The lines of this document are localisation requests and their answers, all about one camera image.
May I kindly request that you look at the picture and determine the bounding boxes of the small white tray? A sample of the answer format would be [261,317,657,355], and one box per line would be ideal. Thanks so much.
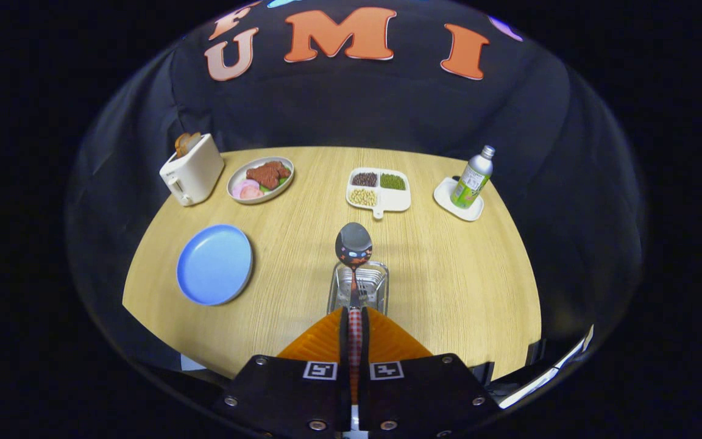
[433,177,484,222]

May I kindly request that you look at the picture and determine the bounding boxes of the blue round plate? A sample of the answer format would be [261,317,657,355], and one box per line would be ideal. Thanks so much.
[176,224,254,306]

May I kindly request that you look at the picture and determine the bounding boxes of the beige food plate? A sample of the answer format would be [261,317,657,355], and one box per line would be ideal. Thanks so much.
[227,156,295,205]

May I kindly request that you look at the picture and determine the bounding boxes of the white toaster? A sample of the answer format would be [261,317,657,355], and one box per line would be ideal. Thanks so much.
[159,134,225,207]

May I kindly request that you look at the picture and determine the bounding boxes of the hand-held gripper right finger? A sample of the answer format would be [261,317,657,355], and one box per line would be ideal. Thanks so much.
[360,306,504,437]

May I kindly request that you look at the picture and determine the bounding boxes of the silver bottle with green label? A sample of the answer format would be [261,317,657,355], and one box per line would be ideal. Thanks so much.
[450,145,496,210]

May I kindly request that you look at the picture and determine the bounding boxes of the fork with checkered handle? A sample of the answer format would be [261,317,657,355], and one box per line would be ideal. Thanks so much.
[356,271,386,305]

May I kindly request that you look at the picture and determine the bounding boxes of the pink ham slices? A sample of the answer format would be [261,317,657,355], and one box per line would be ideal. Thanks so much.
[232,179,265,201]

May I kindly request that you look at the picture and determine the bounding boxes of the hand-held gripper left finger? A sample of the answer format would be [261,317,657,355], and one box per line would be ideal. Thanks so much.
[212,306,352,437]

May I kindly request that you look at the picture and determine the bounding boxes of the white divided dish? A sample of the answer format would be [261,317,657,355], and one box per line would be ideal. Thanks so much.
[346,167,412,220]

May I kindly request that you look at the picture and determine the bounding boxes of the brown meat steak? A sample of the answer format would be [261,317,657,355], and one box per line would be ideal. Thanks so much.
[246,160,291,190]

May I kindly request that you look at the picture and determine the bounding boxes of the spoon with checkered handle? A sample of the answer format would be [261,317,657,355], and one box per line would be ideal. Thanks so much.
[335,222,374,403]

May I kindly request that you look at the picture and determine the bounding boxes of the black backdrop cloth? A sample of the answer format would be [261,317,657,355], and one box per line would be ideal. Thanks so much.
[65,0,647,366]

